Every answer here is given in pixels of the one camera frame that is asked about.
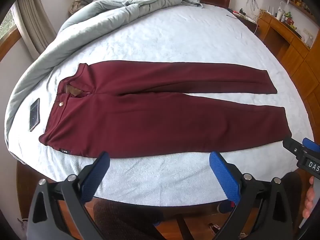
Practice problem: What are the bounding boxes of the beige curtain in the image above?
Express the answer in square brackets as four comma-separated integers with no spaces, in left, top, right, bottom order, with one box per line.
[11,0,56,60]

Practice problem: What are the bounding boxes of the person's right hand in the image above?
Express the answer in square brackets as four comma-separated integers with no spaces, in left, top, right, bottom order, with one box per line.
[302,176,315,219]

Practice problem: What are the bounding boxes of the maroon pants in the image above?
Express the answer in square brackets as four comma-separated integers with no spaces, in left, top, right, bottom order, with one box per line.
[39,61,291,158]

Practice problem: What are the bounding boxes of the black smartphone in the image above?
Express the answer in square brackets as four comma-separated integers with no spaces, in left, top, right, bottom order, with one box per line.
[29,98,40,132]

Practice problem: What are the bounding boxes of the wooden desk cabinet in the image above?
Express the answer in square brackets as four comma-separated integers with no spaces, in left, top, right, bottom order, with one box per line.
[256,11,320,142]

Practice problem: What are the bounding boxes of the grey-green duvet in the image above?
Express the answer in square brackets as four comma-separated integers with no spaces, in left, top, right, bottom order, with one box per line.
[4,0,202,158]

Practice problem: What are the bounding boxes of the wooden window frame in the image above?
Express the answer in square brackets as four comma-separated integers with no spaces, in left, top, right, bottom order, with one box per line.
[0,26,21,61]

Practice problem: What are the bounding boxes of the cluttered nightstand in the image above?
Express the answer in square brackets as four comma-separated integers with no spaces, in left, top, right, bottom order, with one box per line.
[227,8,258,34]

